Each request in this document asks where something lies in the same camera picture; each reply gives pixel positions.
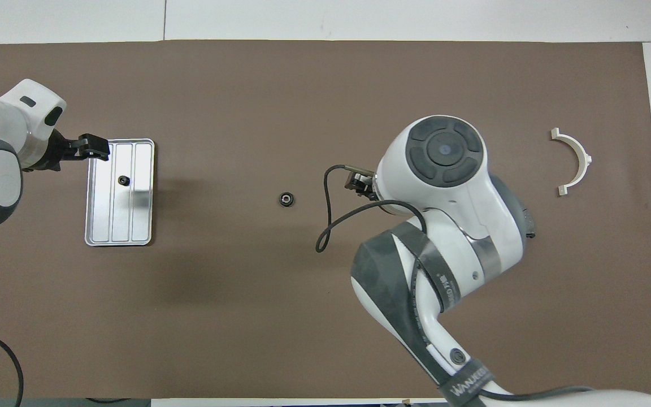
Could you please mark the silver metal tray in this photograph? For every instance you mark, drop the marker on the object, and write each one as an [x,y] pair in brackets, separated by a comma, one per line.
[133,226]

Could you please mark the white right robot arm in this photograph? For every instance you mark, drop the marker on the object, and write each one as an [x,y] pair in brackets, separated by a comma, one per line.
[444,186]

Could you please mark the brown table mat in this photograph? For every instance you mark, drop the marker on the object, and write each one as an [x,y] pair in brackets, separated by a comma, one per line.
[246,311]

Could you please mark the black bearing gear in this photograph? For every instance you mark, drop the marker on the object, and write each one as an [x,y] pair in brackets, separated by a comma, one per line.
[286,199]
[124,180]

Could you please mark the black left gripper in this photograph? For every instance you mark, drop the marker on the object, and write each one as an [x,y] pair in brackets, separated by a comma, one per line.
[63,151]

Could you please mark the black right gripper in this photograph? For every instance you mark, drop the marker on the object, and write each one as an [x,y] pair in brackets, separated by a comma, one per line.
[362,185]

